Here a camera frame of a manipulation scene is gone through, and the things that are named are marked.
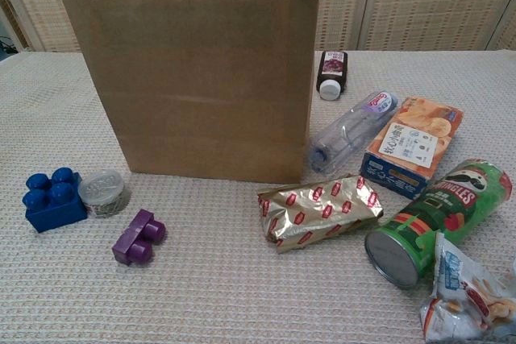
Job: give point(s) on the white woven tablecloth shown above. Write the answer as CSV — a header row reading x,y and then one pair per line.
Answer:
x,y
242,299

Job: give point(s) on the purple toy building brick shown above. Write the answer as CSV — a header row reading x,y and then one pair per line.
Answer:
x,y
133,243

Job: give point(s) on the green Pringles can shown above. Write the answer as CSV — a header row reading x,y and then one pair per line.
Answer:
x,y
435,215

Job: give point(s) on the light blue snack pouch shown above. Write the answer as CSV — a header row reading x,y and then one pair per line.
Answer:
x,y
455,287

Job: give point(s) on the blue toy building brick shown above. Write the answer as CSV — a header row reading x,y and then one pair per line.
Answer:
x,y
52,211

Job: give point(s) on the orange biscuit box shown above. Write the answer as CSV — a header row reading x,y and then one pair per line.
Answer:
x,y
415,138

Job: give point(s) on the dark juice bottle white cap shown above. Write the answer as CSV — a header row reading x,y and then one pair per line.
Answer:
x,y
332,68

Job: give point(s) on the gold foil snack packet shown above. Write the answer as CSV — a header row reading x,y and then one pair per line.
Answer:
x,y
314,211

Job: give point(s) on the brown paper shopping bag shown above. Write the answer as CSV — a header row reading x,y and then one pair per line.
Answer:
x,y
193,78

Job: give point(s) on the clear plastic water bottle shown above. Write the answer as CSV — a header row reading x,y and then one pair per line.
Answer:
x,y
346,130

